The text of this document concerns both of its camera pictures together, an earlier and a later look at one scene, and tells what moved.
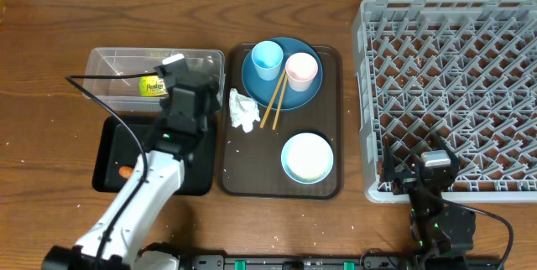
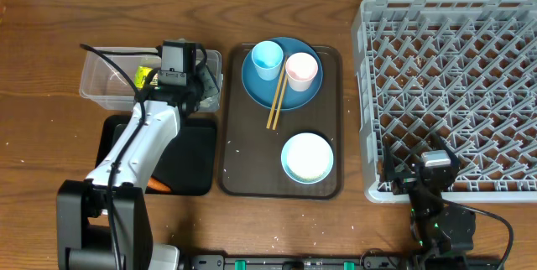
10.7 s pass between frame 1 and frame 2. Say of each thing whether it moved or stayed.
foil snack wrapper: moved
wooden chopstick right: stayed
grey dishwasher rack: stayed
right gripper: stayed
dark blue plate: stayed
